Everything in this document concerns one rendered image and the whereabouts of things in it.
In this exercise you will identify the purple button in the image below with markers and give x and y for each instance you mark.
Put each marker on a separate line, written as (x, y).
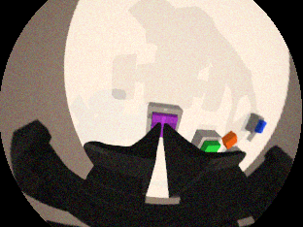
(157, 112)

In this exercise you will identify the blue button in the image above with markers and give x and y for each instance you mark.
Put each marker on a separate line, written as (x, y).
(255, 124)

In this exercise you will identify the yellow button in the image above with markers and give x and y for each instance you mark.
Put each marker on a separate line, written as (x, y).
(233, 148)

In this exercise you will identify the orange block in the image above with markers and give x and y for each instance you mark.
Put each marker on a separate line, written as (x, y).
(229, 140)

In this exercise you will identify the green button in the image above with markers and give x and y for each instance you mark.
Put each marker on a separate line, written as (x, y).
(207, 140)

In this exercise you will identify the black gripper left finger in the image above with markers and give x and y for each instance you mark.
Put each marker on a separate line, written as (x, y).
(137, 160)

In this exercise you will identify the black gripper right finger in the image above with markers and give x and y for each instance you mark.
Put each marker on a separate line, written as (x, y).
(186, 164)

